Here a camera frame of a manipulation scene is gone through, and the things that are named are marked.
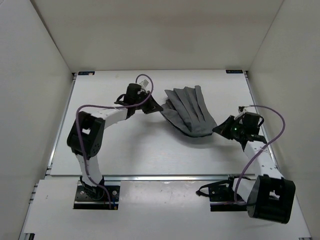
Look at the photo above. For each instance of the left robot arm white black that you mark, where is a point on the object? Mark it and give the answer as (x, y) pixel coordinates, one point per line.
(86, 135)

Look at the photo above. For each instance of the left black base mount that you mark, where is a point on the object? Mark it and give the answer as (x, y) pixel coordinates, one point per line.
(86, 199)

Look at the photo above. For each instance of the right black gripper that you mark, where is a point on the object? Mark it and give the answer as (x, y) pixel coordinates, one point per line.
(222, 129)

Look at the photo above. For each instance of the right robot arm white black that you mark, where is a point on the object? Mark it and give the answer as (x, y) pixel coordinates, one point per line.
(260, 188)

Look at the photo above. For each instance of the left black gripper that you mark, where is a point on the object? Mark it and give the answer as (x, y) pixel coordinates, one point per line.
(153, 106)

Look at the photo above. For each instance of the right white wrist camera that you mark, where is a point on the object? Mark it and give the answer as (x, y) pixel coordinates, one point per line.
(241, 111)

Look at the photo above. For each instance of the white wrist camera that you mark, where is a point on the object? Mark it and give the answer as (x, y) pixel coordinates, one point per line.
(241, 111)
(144, 83)

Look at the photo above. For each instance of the left blue corner sticker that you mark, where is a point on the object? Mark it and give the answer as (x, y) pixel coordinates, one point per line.
(86, 73)

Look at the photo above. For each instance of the grey pleated skirt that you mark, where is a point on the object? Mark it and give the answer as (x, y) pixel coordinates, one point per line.
(185, 109)

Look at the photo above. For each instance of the aluminium front rail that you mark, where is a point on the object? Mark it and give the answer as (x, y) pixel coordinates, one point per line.
(166, 178)

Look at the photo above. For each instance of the blue corner sticker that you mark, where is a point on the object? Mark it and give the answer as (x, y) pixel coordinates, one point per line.
(234, 71)
(86, 73)

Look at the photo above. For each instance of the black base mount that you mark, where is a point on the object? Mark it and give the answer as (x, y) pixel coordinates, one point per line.
(86, 199)
(232, 195)

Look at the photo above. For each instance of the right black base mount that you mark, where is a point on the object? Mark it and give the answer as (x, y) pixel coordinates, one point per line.
(232, 195)

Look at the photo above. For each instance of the right blue corner sticker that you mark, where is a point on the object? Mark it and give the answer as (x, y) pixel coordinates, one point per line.
(234, 71)

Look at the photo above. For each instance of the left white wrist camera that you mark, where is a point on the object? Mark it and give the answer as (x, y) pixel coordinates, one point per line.
(144, 83)

